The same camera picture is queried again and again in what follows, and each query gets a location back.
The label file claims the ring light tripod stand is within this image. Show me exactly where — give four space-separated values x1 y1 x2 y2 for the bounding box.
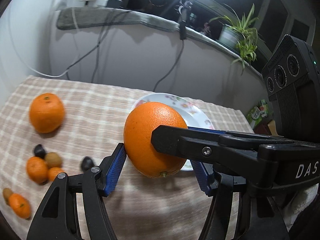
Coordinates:
177 0 193 41

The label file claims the black cable pair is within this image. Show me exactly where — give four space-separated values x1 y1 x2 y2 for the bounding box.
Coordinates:
65 10 131 84

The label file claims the large rough mandarin orange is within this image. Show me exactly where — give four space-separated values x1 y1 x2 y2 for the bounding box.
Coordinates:
29 93 65 133

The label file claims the black power adapter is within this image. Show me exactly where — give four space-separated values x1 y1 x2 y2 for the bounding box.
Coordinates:
106 0 122 9

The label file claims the small tangerine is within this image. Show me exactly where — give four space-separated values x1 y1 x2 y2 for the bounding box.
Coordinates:
48 167 64 181

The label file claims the dark plum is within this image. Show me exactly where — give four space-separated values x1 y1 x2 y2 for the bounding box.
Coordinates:
80 156 95 172
33 144 47 159

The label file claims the white cable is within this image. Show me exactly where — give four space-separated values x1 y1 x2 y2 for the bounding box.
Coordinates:
7 0 83 78

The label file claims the brown longan front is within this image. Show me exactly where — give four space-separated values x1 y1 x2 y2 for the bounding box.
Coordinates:
2 187 13 205

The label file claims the potted spider plant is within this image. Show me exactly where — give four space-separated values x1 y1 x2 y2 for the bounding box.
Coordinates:
208 3 259 75

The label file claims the medium tangerine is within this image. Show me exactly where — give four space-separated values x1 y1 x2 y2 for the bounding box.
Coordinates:
26 157 48 185

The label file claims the green snack package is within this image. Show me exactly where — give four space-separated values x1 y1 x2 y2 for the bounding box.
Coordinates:
246 99 269 129

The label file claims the brown longan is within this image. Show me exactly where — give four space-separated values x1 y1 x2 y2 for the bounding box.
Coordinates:
44 152 62 168
2 187 13 205

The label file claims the beige checkered tablecloth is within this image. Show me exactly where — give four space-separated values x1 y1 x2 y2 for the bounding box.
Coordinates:
0 74 256 240

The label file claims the small figurine on sill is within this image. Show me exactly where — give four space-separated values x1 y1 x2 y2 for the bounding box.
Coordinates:
200 22 212 38

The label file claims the ring light black cable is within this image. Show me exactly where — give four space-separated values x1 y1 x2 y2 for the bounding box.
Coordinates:
152 24 187 93

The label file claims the white floral plate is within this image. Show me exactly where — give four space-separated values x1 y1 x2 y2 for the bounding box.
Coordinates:
132 93 214 171

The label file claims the smooth navel orange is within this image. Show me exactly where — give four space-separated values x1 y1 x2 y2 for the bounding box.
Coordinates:
123 102 187 178

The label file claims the grey windowsill mat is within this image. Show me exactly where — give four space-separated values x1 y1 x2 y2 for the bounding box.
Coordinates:
56 6 263 73

